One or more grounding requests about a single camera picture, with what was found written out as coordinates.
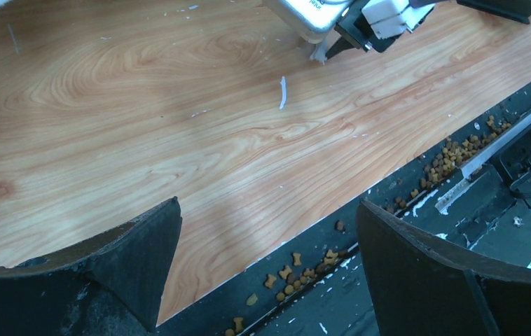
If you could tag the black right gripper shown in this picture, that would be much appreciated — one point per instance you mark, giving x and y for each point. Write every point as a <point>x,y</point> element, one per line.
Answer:
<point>376,25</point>

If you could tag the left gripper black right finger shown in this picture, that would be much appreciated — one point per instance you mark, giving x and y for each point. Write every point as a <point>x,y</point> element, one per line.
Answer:
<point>421,284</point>

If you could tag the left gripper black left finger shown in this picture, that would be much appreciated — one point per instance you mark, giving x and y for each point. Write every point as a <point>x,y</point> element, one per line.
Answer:
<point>109,284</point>

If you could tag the pink unicorn drawstring bag blanket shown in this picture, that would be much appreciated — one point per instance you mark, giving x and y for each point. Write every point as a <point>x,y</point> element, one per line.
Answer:
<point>88,87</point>

